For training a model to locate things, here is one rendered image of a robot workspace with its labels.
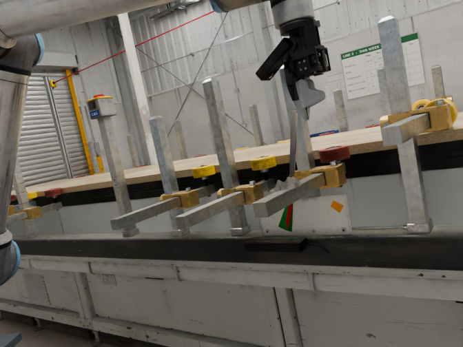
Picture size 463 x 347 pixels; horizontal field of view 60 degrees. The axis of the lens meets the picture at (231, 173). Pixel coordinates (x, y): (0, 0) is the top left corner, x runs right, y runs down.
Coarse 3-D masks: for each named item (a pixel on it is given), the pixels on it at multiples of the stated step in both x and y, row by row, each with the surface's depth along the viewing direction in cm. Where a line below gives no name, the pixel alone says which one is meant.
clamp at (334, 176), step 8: (320, 168) 100; (328, 168) 97; (336, 168) 96; (296, 176) 103; (304, 176) 102; (328, 176) 98; (336, 176) 97; (344, 176) 100; (328, 184) 98; (336, 184) 97
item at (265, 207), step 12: (300, 180) 93; (312, 180) 93; (324, 180) 98; (276, 192) 84; (288, 192) 83; (300, 192) 87; (264, 204) 76; (276, 204) 79; (288, 204) 82; (264, 216) 76
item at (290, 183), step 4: (288, 180) 86; (292, 180) 87; (296, 180) 87; (276, 184) 85; (280, 184) 85; (284, 184) 86; (288, 184) 85; (292, 184) 83; (296, 184) 83; (276, 188) 85; (280, 188) 84; (284, 188) 84; (288, 188) 83; (292, 188) 83
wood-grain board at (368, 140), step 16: (368, 128) 178; (288, 144) 182; (320, 144) 140; (336, 144) 126; (352, 144) 115; (368, 144) 111; (176, 160) 252; (192, 160) 210; (208, 160) 180; (240, 160) 139; (288, 160) 126; (96, 176) 260; (128, 176) 184; (144, 176) 166; (160, 176) 160; (176, 176) 155; (64, 192) 202
